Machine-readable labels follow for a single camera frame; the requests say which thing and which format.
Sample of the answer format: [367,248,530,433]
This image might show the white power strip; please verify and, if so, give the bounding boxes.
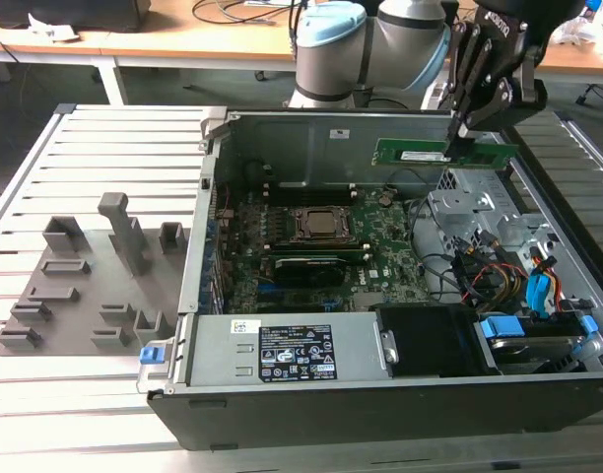
[422,81,448,109]

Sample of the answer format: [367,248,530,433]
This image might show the white crumpled paper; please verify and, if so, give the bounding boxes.
[28,14,81,43]

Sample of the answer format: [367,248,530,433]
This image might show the black equipment box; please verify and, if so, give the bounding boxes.
[0,0,150,34]

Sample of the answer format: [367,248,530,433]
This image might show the black RAM slot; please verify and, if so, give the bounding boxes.
[266,192,357,206]

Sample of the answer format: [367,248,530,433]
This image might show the white plastic bags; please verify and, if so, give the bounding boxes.
[552,7,603,55]

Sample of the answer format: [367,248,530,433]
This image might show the black graphics card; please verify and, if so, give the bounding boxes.
[271,253,350,290]

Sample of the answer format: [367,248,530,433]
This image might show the yellow power wire bundle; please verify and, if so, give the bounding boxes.
[471,263,527,302]

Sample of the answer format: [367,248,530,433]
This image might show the black open PC case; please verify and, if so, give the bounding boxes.
[146,108,603,452]

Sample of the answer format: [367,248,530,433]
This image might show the CPU socket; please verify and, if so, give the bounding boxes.
[271,205,362,247]

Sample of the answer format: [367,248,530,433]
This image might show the grey power supply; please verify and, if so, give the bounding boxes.
[185,312,396,390]

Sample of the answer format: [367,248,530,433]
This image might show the blue data wire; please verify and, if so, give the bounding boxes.
[527,273,554,321]

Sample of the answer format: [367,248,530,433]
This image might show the green motherboard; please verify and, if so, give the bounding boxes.
[215,189,431,314]

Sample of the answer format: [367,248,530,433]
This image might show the long wooden desk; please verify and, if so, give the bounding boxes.
[0,9,603,75]

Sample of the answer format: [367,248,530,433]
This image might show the hard disk in blue carrier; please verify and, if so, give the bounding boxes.
[476,314,601,378]

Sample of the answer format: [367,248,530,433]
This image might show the silver metal drive cage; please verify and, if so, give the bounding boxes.
[427,167,578,297]

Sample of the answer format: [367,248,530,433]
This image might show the square CPU chip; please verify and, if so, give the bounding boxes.
[303,209,342,237]

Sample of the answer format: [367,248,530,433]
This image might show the black fan shroud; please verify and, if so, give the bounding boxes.
[369,304,495,379]

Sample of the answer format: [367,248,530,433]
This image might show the grey parts rack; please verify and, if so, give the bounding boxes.
[0,189,192,355]

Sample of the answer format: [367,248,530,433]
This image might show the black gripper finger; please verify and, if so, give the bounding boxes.
[446,23,483,142]
[453,41,517,162]

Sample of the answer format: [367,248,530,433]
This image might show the green RAM stick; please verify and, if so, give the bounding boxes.
[370,136,522,171]

